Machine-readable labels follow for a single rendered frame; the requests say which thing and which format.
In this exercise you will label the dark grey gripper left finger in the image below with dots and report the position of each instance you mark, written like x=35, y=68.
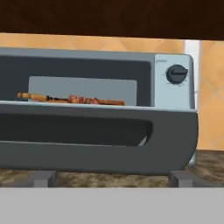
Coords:
x=43, y=179

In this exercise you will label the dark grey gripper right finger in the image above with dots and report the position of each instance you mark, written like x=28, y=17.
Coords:
x=180, y=179

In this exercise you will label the dark grey toaster oven door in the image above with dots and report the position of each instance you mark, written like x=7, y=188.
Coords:
x=172, y=140

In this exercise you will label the grey toaster oven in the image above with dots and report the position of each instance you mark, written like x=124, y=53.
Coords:
x=173, y=93

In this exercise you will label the kebab skewer with meat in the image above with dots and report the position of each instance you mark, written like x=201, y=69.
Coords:
x=78, y=99

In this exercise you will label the black toaster oven timer knob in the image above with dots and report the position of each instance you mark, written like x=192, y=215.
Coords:
x=176, y=74

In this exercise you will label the white vertical strip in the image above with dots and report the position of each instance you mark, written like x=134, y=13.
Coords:
x=196, y=58

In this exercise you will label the dark brown wall cupboard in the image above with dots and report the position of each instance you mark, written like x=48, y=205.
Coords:
x=110, y=17

